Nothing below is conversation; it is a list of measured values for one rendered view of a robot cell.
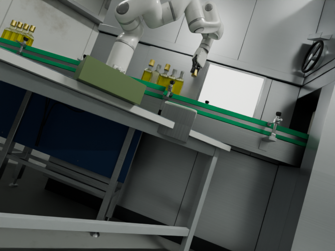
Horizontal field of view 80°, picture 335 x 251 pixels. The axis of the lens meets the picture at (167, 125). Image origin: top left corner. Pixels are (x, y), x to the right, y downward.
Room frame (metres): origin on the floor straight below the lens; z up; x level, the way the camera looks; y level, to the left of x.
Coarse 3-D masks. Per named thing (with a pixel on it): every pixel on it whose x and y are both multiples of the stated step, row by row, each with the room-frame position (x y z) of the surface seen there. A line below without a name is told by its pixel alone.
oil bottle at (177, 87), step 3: (177, 78) 1.32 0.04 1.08; (180, 78) 1.32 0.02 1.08; (177, 81) 1.31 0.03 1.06; (180, 81) 1.31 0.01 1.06; (183, 81) 1.32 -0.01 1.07; (174, 84) 1.32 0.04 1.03; (177, 84) 1.31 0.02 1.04; (180, 84) 1.31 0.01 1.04; (174, 87) 1.32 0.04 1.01; (177, 87) 1.31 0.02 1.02; (180, 87) 1.31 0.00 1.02; (174, 90) 1.31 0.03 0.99; (177, 90) 1.31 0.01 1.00; (180, 90) 1.32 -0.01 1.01; (174, 93) 1.31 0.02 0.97; (177, 93) 1.31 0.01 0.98
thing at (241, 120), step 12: (180, 96) 1.29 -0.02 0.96; (192, 108) 1.28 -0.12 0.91; (204, 108) 1.27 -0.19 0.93; (216, 108) 1.26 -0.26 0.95; (228, 120) 1.25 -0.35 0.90; (240, 120) 1.24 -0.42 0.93; (252, 120) 1.23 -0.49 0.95; (264, 132) 1.22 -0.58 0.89; (276, 132) 1.21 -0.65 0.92; (288, 132) 1.20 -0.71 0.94; (300, 132) 1.19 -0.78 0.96; (300, 144) 1.19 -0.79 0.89
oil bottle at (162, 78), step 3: (162, 75) 1.33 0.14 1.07; (165, 75) 1.33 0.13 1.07; (159, 78) 1.34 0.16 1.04; (162, 78) 1.33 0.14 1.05; (165, 78) 1.33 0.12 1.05; (159, 81) 1.33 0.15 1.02; (162, 81) 1.33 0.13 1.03; (165, 81) 1.33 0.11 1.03; (159, 84) 1.33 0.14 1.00; (162, 84) 1.33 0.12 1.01
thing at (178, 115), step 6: (168, 108) 1.00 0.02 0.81; (174, 108) 1.00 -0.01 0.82; (180, 108) 1.00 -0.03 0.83; (162, 114) 1.01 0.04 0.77; (168, 114) 1.00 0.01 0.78; (174, 114) 1.00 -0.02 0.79; (180, 114) 1.00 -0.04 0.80; (186, 114) 0.99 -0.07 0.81; (192, 114) 0.99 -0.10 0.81; (174, 120) 1.00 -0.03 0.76; (180, 120) 0.99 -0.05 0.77; (186, 120) 0.99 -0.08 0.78; (192, 120) 0.99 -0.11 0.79
